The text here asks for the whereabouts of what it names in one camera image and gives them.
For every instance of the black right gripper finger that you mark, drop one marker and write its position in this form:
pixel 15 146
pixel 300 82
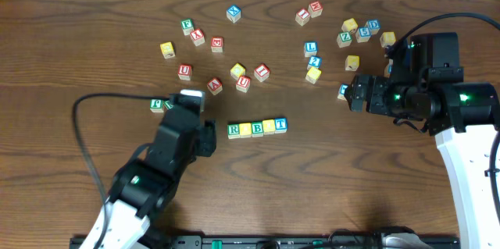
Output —
pixel 358 88
pixel 356 101

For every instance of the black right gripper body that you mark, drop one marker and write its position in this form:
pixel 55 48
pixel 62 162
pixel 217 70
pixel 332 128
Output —
pixel 365 94

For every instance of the green R block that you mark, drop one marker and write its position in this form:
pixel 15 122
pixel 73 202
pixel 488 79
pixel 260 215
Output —
pixel 233 131

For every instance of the yellow O block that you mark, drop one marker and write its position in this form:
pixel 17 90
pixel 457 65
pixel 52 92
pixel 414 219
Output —
pixel 245 130

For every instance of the blue T block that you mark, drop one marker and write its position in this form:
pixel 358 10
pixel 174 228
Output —
pixel 281 125

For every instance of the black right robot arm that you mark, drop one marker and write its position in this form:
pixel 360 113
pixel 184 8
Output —
pixel 463 118

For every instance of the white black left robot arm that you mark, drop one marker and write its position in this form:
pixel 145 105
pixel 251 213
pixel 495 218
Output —
pixel 148 182

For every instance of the blue P block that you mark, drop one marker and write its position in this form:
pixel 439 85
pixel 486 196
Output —
pixel 341 92

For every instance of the yellow hammer block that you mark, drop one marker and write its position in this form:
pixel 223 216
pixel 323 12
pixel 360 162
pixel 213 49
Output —
pixel 352 63

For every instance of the blue D block near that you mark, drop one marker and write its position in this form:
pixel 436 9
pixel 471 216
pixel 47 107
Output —
pixel 388 68

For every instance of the blue d block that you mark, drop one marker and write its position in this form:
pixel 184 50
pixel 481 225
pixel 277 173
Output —
pixel 388 68
pixel 373 26

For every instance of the yellow block by 2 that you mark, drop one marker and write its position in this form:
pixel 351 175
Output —
pixel 313 75

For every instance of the green Z block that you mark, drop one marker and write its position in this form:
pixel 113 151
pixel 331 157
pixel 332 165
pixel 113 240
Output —
pixel 344 39

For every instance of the red A block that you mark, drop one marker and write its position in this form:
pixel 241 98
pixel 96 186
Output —
pixel 215 86

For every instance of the green N block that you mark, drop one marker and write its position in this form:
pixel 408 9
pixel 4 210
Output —
pixel 167 105

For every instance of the green B block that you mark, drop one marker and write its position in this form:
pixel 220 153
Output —
pixel 257 129

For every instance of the blue 2 block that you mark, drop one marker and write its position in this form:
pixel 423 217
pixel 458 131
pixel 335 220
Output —
pixel 314 62

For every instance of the blue 5 block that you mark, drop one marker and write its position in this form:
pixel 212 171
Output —
pixel 362 34

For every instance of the yellow B-side block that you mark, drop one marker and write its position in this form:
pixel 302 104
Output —
pixel 387 39

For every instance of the blue D block far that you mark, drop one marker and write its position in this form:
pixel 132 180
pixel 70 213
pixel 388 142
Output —
pixel 373 26

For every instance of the yellow block by Z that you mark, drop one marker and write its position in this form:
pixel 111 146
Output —
pixel 349 25

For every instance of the red u block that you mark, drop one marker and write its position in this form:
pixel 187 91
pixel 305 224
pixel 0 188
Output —
pixel 243 84
pixel 185 72

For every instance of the blue L block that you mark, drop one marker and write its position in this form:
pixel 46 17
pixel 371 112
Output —
pixel 310 48

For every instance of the red U block left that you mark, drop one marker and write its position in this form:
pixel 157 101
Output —
pixel 185 72

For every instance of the red i block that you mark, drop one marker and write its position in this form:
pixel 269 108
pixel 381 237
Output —
pixel 261 72
pixel 302 17

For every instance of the red block far right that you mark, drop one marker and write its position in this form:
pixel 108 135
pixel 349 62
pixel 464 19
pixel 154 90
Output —
pixel 315 9

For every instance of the red I block far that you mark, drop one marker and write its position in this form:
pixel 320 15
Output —
pixel 302 17

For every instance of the red E block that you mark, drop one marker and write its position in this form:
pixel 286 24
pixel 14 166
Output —
pixel 217 44

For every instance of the yellow block far left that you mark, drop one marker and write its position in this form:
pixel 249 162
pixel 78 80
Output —
pixel 167 50

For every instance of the red X block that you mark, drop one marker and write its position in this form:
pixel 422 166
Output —
pixel 197 37

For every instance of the green F block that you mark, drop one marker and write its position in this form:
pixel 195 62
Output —
pixel 187 26

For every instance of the blue X block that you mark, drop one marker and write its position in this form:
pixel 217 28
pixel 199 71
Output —
pixel 233 13

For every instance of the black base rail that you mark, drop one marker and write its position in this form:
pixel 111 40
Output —
pixel 341 238

